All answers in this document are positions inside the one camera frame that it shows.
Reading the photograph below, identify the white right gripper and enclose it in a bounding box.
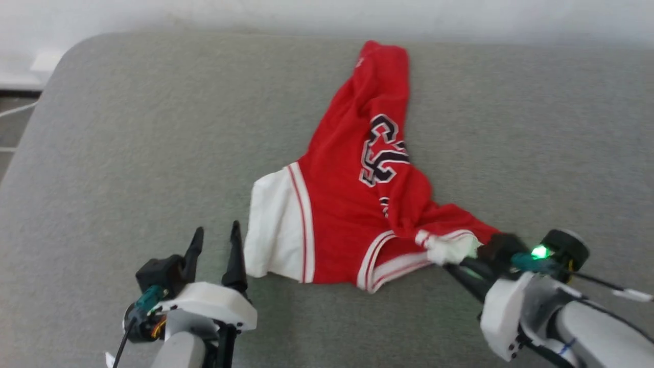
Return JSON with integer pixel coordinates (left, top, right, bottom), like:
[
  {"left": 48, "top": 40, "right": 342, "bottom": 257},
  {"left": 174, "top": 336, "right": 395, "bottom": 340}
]
[{"left": 443, "top": 229, "right": 589, "bottom": 361}]

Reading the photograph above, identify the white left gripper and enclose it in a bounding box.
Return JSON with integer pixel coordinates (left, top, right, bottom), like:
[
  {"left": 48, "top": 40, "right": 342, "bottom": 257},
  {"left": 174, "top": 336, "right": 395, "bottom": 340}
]
[{"left": 124, "top": 221, "right": 258, "bottom": 343}]

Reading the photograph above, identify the red and white shirt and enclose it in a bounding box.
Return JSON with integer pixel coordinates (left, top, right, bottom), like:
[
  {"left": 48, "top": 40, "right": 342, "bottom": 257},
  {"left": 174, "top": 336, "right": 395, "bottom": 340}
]
[{"left": 244, "top": 40, "right": 501, "bottom": 294}]

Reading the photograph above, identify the grey fabric sofa cushion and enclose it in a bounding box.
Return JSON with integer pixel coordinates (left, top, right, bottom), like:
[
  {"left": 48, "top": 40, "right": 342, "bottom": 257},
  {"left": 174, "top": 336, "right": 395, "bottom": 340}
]
[{"left": 0, "top": 31, "right": 654, "bottom": 368}]

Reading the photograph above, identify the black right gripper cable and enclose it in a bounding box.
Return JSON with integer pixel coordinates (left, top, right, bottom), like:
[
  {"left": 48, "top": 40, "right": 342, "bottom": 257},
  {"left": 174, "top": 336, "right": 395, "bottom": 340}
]
[{"left": 511, "top": 252, "right": 654, "bottom": 303}]

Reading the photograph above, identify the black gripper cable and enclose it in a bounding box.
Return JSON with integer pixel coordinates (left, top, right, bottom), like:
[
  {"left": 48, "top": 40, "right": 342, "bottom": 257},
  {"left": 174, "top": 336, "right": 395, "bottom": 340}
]
[
  {"left": 511, "top": 252, "right": 654, "bottom": 303},
  {"left": 105, "top": 285, "right": 168, "bottom": 368}
]

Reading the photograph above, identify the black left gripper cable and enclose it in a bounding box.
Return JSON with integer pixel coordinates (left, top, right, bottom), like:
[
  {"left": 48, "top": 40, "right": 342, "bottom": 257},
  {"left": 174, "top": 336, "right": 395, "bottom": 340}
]
[{"left": 105, "top": 285, "right": 168, "bottom": 368}]

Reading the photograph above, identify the thin white cable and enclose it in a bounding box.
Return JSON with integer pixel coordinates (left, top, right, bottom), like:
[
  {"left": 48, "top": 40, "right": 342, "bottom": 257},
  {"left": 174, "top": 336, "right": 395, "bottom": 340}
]
[{"left": 0, "top": 100, "right": 40, "bottom": 119}]

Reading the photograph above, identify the white wall socket box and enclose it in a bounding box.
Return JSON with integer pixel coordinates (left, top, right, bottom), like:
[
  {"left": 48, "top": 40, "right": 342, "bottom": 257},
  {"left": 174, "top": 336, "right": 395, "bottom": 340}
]
[{"left": 31, "top": 50, "right": 64, "bottom": 73}]

